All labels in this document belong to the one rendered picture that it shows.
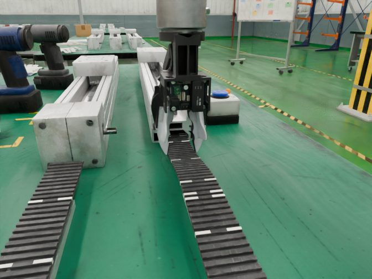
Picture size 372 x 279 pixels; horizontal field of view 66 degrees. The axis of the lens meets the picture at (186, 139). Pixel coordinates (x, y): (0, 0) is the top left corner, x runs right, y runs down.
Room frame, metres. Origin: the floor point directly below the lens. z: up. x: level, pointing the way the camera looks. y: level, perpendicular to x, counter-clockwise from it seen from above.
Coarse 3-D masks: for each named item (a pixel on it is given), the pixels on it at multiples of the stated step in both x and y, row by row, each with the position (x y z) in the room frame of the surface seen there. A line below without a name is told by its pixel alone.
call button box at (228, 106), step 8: (232, 96) 0.69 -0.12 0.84; (216, 104) 0.65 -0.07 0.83; (224, 104) 0.66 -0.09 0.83; (232, 104) 0.66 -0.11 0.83; (208, 112) 0.65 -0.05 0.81; (216, 112) 0.65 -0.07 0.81; (224, 112) 0.66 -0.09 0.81; (232, 112) 0.66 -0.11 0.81; (208, 120) 0.65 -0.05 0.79; (216, 120) 0.65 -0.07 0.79; (224, 120) 0.66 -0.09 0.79; (232, 120) 0.66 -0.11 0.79
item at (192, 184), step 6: (186, 180) 0.34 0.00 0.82; (192, 180) 0.34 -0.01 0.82; (198, 180) 0.34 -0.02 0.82; (204, 180) 0.33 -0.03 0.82; (210, 180) 0.34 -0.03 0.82; (180, 186) 0.33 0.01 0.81; (186, 186) 0.32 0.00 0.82; (192, 186) 0.32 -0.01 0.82; (198, 186) 0.32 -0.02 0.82; (204, 186) 0.32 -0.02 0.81
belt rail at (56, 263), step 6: (72, 204) 0.31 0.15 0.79; (72, 210) 0.31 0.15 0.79; (72, 216) 0.30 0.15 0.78; (66, 222) 0.28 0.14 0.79; (66, 228) 0.27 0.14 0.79; (66, 234) 0.27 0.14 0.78; (60, 240) 0.25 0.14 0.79; (60, 246) 0.24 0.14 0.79; (60, 252) 0.24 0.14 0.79; (60, 258) 0.23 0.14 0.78; (54, 264) 0.21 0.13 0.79; (54, 270) 0.21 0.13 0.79; (54, 276) 0.21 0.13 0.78
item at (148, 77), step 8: (144, 64) 1.06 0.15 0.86; (160, 64) 1.08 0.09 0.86; (144, 72) 0.90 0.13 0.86; (152, 72) 1.06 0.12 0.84; (144, 80) 0.78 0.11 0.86; (152, 80) 0.77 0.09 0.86; (144, 88) 0.78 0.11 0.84; (152, 88) 0.68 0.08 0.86; (144, 96) 0.81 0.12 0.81; (176, 112) 0.59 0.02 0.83; (184, 112) 0.58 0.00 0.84; (152, 120) 0.54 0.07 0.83; (176, 120) 0.56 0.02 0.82; (184, 120) 0.56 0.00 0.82; (152, 128) 0.54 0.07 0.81; (176, 128) 0.55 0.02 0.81; (184, 128) 0.56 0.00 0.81; (152, 136) 0.54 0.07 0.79; (192, 136) 0.57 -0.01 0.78
